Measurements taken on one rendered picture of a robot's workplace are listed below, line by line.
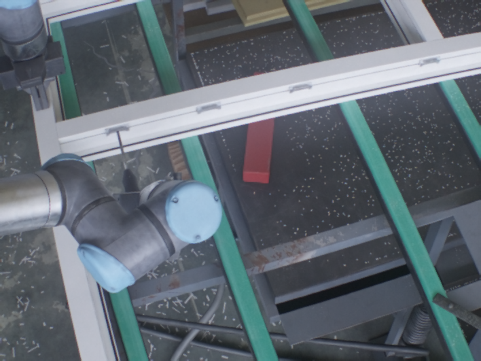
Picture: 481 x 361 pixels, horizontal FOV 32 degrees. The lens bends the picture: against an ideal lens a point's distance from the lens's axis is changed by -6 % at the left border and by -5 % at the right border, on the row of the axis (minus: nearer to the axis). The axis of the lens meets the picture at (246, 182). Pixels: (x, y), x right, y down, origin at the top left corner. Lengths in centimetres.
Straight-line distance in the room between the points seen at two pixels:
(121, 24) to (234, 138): 119
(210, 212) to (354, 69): 61
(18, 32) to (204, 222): 51
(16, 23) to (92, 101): 147
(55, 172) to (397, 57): 82
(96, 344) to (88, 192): 29
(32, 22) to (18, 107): 149
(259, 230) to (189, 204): 69
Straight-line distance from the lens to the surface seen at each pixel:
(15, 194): 126
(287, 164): 205
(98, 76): 303
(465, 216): 172
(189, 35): 228
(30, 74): 156
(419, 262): 163
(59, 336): 253
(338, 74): 177
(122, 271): 127
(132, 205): 147
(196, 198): 128
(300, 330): 188
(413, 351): 214
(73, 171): 134
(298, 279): 190
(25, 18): 152
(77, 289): 153
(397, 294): 194
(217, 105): 173
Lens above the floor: 228
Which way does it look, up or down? 57 degrees down
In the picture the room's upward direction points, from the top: straight up
